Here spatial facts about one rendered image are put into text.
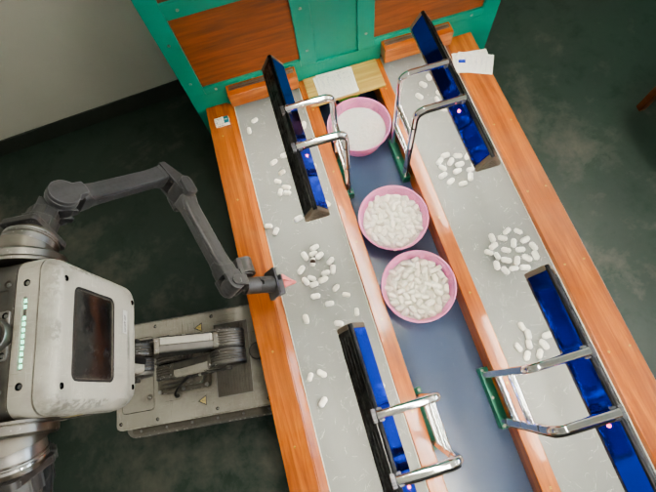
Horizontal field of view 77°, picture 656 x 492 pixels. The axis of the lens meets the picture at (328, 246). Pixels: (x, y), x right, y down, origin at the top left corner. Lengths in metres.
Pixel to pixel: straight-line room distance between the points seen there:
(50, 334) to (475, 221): 1.37
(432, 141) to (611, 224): 1.31
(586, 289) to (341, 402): 0.93
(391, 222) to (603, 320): 0.79
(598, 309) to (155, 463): 2.09
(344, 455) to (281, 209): 0.91
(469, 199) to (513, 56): 1.66
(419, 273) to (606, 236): 1.40
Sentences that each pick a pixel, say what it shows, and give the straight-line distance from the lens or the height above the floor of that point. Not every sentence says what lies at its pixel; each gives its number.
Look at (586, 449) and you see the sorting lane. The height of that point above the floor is 0.74.
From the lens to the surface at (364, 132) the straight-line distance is 1.83.
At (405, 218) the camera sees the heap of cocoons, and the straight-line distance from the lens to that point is 1.65.
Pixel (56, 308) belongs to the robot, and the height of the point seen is 1.44.
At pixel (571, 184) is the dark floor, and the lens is 2.78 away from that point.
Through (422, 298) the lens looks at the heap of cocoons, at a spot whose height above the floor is 0.74.
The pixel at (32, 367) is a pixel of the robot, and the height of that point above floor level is 1.45.
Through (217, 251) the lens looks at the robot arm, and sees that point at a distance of 1.38.
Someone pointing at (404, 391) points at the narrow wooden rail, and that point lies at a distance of 1.48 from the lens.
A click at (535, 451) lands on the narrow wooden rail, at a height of 0.76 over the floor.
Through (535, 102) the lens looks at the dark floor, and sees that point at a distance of 3.01.
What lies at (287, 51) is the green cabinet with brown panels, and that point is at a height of 0.93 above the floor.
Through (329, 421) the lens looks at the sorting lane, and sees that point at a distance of 1.51.
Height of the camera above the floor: 2.24
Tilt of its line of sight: 70 degrees down
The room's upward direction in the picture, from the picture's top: 14 degrees counter-clockwise
